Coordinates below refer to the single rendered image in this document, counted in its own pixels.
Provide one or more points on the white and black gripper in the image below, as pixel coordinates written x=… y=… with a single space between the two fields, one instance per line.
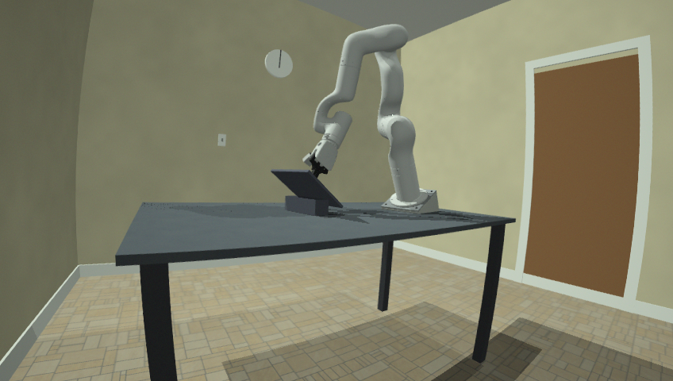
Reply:
x=325 y=156

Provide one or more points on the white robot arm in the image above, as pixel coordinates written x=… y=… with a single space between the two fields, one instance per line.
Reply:
x=397 y=129

